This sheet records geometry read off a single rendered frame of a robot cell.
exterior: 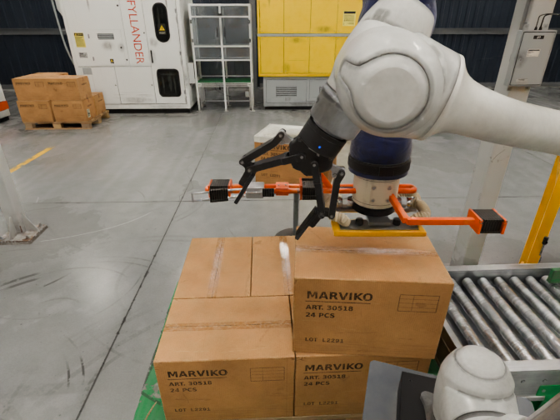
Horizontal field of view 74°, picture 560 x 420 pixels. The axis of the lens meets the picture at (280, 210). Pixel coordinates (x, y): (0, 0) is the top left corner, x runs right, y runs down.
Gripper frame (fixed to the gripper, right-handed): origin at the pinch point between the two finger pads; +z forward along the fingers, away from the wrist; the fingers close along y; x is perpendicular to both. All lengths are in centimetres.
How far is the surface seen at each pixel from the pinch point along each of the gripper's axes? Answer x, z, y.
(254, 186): -64, 31, 3
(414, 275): -58, 25, -67
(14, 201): -196, 240, 174
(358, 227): -60, 20, -38
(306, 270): -55, 46, -31
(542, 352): -65, 28, -140
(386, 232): -58, 16, -47
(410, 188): -72, 1, -48
